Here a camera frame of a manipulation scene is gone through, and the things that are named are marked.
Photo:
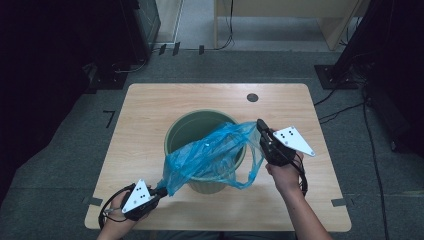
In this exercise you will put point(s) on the person's right hand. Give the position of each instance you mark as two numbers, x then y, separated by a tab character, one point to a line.
286	178

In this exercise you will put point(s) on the light wooden desk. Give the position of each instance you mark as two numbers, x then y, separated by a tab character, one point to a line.
283	8

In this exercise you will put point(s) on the person's left hand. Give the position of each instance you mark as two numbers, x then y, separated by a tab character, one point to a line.
116	220

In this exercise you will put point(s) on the grey tape piece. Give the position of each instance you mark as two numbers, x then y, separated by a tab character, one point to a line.
95	201
339	202

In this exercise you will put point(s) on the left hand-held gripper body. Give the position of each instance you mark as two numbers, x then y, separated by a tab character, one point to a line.
138	200

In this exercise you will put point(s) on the green plastic bucket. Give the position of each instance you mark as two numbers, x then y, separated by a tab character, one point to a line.
190	130

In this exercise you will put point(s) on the black flat stand base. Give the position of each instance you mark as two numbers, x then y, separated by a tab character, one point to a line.
110	80

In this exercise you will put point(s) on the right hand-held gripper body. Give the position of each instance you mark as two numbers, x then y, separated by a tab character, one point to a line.
290	140

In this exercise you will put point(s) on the dark glass cabinet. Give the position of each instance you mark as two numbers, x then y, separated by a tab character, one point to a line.
148	23

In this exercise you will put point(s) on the blue plastic bag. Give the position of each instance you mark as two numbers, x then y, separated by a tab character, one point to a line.
206	153

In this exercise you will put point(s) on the dark round table grommet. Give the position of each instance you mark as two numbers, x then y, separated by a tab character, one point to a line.
252	97

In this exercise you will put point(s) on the black square stand base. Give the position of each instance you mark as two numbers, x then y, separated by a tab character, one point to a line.
328	78

